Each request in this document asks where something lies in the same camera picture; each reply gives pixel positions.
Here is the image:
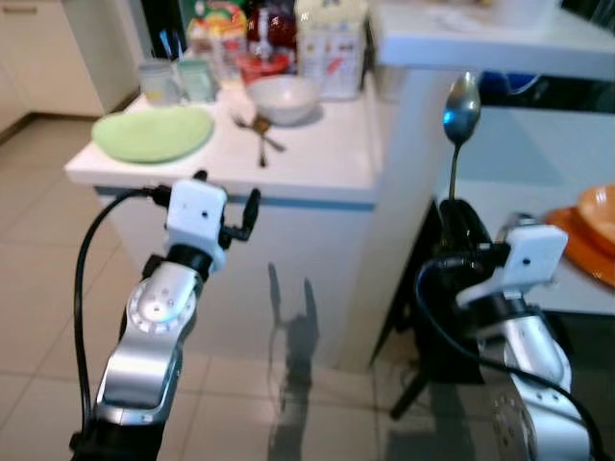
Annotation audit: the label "silver fork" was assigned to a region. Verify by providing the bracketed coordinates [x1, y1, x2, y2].
[231, 112, 287, 153]

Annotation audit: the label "orange bowl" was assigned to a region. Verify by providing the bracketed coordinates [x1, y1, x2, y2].
[577, 184, 615, 242]

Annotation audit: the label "grey mug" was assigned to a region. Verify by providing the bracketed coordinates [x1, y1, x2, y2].
[139, 60, 184, 107]

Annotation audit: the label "green yellow snack bag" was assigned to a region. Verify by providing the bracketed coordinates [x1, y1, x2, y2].
[187, 0, 246, 39]

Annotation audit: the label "grey bowl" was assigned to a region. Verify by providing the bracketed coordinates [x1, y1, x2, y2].
[247, 75, 321, 127]

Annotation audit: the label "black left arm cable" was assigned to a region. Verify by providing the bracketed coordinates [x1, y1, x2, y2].
[73, 186, 175, 435]

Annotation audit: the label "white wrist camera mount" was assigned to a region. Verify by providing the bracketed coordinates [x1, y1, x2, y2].
[456, 224, 569, 308]
[165, 178, 230, 273]

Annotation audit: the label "white raised bar counter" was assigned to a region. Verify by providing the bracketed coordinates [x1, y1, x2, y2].
[346, 0, 615, 372]

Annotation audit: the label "orange plate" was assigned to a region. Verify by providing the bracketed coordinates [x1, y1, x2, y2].
[545, 206, 615, 288]

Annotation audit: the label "dark framed glass door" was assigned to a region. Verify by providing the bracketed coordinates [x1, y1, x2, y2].
[139, 0, 193, 61]

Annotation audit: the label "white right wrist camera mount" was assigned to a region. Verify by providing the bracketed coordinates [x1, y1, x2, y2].
[456, 224, 569, 308]

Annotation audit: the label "black stand legs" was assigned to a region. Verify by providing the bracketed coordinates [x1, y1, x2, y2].
[388, 317, 463, 421]

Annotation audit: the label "white printed noodle pack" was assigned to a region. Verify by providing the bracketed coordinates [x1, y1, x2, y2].
[190, 34, 242, 80]

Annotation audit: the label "cream kitchen cabinet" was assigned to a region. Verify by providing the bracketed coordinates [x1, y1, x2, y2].
[0, 0, 143, 118]

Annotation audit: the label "shiny silver spoon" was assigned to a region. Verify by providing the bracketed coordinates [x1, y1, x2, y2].
[443, 72, 482, 204]

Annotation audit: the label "light green plate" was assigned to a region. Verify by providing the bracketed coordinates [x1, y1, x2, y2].
[91, 105, 214, 164]

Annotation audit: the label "dark red packet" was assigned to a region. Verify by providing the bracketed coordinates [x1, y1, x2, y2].
[245, 4, 297, 55]

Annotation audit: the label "pale green mug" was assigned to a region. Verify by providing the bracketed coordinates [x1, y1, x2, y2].
[176, 58, 218, 104]

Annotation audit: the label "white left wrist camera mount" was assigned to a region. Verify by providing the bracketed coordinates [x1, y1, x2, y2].
[165, 178, 230, 273]

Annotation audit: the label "white kitchen island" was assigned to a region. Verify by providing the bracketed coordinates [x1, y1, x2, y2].
[65, 75, 426, 372]

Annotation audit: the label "large printed paper sack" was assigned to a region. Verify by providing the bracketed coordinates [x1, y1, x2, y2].
[296, 0, 369, 102]

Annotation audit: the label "red lidded bowl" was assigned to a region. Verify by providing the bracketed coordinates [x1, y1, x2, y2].
[236, 48, 295, 85]

